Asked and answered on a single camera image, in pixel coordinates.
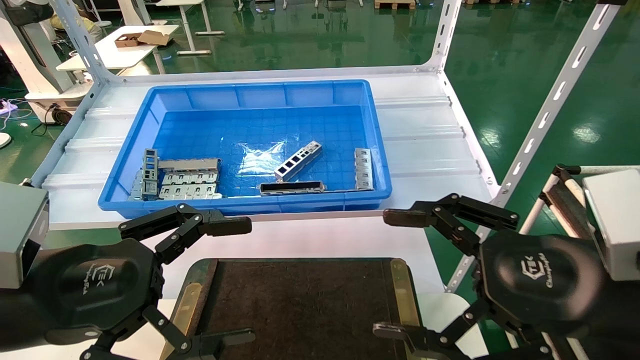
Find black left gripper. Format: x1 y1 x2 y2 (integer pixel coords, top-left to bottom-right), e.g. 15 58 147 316
25 202 256 360

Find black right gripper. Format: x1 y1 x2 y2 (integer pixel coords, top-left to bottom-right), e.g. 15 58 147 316
372 193 609 360

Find silver part with square holes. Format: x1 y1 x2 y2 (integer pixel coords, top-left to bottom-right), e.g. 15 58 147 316
274 140 323 183

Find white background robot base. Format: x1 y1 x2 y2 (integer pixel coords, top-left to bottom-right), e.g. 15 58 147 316
0 0 94 124

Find small grey metal part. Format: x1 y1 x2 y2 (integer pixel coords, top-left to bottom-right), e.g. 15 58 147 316
128 171 145 202

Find grey long metal part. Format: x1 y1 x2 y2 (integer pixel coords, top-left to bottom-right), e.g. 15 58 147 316
158 158 221 174

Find black container tray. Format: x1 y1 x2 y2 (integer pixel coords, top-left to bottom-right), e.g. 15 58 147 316
160 257 426 360

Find dark long metal part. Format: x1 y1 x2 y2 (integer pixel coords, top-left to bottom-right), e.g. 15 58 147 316
259 180 326 196

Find white slotted shelf rack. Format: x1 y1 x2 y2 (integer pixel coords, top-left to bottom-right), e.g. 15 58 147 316
30 0 629 294

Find silver tabbed metal strip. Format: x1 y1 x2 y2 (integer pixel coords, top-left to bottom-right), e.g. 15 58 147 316
354 147 375 192

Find white folding stand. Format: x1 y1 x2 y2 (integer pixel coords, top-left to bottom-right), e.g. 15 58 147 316
520 164 640 238

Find clear plastic film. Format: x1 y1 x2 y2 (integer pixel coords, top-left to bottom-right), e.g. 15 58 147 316
236 141 288 177

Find blue plastic bin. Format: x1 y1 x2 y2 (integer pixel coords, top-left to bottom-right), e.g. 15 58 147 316
97 79 393 220

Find white background table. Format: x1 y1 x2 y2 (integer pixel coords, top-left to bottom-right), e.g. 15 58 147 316
56 24 180 77

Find flat brown cardboard piece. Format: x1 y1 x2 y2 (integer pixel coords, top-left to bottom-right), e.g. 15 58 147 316
137 30 174 47

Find open brown cardboard box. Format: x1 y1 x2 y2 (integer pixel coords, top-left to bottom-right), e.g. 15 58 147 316
114 32 144 49

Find person in yellow shirt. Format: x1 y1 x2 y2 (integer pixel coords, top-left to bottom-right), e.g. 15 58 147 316
50 0 104 45

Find wooden pallet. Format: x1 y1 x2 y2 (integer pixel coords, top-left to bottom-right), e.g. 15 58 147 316
374 0 417 11

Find grey slotted bracket part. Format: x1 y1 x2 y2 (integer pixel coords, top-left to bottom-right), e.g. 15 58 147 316
141 148 161 197

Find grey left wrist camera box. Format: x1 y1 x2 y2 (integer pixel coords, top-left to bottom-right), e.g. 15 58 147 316
0 181 50 290

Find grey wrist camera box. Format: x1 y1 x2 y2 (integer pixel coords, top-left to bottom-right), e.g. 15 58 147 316
582 169 640 282
0 181 50 290

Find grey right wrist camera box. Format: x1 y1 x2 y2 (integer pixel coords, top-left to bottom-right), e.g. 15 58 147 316
582 169 640 282

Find white pedestal desk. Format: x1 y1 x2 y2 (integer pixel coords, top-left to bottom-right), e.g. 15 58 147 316
150 0 226 56

